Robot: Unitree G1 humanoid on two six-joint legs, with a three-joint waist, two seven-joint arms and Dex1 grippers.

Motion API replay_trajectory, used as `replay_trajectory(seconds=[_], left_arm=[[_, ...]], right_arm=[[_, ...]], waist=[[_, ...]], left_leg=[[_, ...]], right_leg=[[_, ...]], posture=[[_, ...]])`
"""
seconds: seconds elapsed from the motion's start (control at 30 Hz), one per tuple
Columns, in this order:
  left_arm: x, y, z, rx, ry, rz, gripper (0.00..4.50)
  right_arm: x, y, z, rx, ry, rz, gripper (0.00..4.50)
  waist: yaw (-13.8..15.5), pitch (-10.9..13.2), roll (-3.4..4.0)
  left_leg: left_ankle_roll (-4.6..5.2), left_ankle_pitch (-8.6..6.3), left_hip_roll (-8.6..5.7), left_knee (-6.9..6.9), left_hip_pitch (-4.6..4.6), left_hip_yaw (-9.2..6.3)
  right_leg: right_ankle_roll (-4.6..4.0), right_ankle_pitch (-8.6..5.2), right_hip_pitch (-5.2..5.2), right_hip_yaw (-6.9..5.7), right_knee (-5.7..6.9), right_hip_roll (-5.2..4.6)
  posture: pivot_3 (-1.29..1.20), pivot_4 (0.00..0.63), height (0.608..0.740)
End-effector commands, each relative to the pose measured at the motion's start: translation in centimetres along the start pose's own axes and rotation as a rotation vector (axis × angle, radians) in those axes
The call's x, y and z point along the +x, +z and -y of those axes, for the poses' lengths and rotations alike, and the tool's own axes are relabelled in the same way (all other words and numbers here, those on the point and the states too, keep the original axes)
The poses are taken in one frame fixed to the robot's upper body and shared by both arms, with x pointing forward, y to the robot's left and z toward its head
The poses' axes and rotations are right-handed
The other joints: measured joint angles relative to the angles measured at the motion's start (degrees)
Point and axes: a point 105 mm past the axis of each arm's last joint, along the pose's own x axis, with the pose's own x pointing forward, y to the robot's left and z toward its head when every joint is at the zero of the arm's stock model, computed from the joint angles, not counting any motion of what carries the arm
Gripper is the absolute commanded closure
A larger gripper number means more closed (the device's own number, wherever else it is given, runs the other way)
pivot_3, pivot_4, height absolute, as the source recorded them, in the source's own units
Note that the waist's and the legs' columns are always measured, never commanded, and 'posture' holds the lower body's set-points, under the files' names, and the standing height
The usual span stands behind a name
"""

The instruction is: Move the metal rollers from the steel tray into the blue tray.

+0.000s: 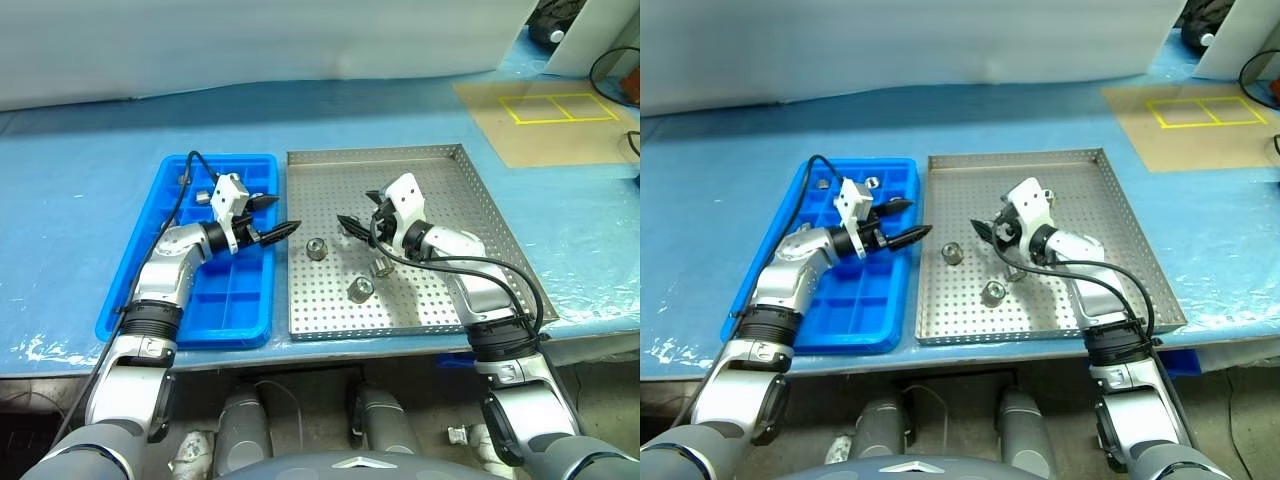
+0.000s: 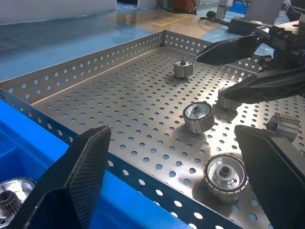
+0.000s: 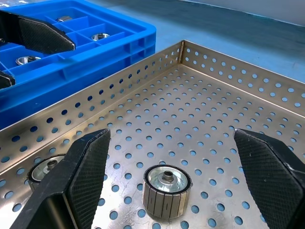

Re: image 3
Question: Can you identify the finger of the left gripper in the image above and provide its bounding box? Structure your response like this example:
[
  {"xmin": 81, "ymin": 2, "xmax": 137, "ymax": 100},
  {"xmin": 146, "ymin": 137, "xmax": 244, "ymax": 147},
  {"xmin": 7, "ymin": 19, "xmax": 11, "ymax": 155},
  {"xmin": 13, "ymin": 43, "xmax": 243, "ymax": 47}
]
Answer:
[
  {"xmin": 0, "ymin": 70, "xmax": 16, "ymax": 90},
  {"xmin": 0, "ymin": 10, "xmax": 76, "ymax": 55}
]

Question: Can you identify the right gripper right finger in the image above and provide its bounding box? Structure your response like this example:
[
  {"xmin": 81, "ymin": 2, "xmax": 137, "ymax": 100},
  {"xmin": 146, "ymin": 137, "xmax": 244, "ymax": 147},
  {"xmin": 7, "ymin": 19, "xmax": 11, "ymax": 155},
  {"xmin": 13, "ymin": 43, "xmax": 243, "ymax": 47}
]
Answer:
[{"xmin": 233, "ymin": 128, "xmax": 305, "ymax": 229}]

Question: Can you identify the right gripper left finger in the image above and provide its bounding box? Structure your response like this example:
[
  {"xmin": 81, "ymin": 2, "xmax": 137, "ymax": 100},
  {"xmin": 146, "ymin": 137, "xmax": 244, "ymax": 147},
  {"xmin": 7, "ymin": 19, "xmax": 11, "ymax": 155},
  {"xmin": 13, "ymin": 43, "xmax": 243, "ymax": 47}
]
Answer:
[{"xmin": 9, "ymin": 128, "xmax": 112, "ymax": 229}]

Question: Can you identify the blue compartment tray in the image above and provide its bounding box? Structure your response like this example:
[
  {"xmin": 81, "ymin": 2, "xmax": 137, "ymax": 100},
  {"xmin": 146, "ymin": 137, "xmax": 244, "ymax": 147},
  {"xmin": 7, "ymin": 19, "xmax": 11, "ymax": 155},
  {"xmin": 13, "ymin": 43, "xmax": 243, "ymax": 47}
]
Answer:
[{"xmin": 0, "ymin": 0, "xmax": 157, "ymax": 131}]

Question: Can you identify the perforated stainless steel tray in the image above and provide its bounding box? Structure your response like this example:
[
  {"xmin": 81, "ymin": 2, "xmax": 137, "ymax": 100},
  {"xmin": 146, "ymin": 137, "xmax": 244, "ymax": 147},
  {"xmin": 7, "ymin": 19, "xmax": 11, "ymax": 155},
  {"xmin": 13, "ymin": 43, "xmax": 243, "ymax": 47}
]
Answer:
[{"xmin": 0, "ymin": 40, "xmax": 305, "ymax": 229}]

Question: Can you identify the blue table cover sheet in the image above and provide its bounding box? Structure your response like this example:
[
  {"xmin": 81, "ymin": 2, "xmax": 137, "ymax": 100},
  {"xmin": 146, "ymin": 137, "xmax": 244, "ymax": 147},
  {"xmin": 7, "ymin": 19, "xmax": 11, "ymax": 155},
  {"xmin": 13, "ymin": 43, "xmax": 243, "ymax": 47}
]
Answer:
[{"xmin": 90, "ymin": 0, "xmax": 305, "ymax": 84}]

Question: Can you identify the white foam backdrop sheet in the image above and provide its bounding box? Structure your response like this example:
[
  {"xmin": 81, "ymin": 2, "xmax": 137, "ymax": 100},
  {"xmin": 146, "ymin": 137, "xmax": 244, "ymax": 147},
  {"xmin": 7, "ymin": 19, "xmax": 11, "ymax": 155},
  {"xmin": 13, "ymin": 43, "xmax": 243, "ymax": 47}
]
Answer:
[{"xmin": 190, "ymin": 0, "xmax": 305, "ymax": 27}]

